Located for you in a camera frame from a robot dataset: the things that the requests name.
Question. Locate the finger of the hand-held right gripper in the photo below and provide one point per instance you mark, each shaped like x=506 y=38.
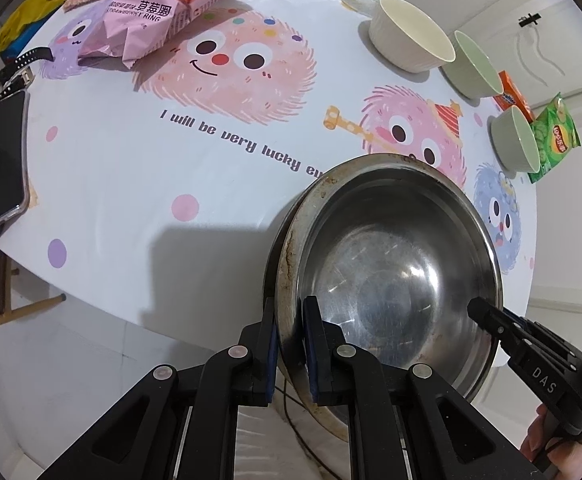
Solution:
x=486 y=315

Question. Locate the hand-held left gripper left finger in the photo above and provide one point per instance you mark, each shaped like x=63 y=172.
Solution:
x=271 y=345

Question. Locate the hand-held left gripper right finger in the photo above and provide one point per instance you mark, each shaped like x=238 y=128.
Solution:
x=313 y=350

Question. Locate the large steel bowl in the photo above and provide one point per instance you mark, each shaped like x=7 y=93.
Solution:
x=271 y=270

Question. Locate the stained steel bowl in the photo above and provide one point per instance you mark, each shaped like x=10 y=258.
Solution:
x=396 y=270

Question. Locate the green ribbed ceramic bowl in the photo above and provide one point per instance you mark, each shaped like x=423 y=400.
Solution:
x=476 y=70
x=513 y=140

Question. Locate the cream ceramic bowl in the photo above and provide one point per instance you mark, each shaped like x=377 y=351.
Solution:
x=411 y=30

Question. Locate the person's right hand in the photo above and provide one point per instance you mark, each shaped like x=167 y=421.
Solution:
x=541 y=435

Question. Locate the green chips bag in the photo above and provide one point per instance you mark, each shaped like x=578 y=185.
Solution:
x=556 y=135

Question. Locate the orange biscuit box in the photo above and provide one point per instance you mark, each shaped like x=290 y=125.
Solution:
x=513 y=97

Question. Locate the printed tablecloth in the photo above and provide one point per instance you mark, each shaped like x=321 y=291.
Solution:
x=121 y=170

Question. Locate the light wooden bar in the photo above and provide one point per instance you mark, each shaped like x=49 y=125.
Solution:
x=21 y=312

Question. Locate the white room door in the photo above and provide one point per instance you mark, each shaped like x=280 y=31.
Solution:
x=561 y=60

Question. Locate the pink snack bag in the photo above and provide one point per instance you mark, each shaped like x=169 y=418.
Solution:
x=136 y=20

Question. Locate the black wristwatch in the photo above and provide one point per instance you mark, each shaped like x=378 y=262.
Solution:
x=31 y=55

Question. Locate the yellow cloth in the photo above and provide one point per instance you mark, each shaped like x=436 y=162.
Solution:
x=26 y=20

